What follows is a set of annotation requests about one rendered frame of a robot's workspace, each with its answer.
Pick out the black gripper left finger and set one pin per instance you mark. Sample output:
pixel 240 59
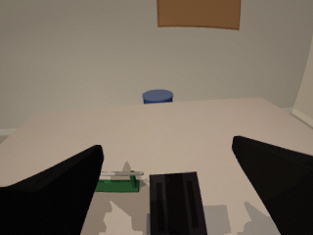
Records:
pixel 54 201

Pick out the green flat bar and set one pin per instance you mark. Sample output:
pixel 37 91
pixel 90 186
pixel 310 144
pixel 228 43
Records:
pixel 118 186

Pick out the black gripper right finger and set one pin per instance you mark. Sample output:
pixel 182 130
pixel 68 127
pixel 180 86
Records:
pixel 283 180

